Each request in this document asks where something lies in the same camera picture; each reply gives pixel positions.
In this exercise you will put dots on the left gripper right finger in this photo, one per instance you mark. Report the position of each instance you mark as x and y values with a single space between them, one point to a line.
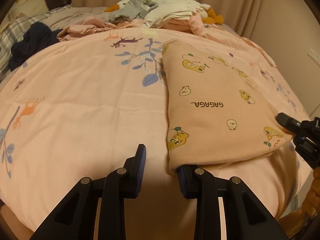
246 217

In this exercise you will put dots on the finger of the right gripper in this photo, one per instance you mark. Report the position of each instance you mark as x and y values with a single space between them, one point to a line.
292 125

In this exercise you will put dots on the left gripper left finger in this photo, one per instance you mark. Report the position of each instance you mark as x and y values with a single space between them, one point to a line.
94 209

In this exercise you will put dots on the peach cartoon print baby garment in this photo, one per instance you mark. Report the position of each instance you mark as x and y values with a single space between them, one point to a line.
215 116

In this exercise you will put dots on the person right hand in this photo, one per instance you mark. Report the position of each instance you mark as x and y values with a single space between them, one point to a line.
311 203

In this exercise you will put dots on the pink printed bed blanket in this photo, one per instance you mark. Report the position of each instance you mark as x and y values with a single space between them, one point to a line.
80 108

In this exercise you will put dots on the white goose plush toy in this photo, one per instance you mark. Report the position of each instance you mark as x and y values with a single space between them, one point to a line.
210 18

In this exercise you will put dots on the peach folded garment stack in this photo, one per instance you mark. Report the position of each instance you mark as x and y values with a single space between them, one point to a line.
177 25

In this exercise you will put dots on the white folded garment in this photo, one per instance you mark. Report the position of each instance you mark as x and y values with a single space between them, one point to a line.
178 10

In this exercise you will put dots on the dark navy garment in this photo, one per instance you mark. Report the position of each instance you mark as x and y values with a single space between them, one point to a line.
38 37

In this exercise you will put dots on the pink crumpled garment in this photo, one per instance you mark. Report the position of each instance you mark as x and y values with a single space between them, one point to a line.
92 25

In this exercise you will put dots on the plaid grey pillow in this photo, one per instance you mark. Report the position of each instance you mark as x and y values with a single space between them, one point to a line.
14 33

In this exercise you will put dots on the grey small garment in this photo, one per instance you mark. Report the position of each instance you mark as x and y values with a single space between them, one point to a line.
133 9

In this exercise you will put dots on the dark brown cushion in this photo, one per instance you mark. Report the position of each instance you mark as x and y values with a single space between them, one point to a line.
53 4

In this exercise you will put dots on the white wall socket strip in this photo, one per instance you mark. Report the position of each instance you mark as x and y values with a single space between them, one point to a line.
314 55

